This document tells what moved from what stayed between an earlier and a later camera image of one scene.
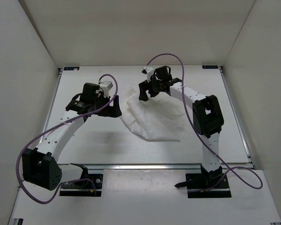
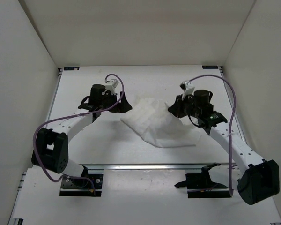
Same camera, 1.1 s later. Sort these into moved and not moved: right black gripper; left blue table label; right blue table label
Moved: right black gripper
Not moved: left blue table label; right blue table label
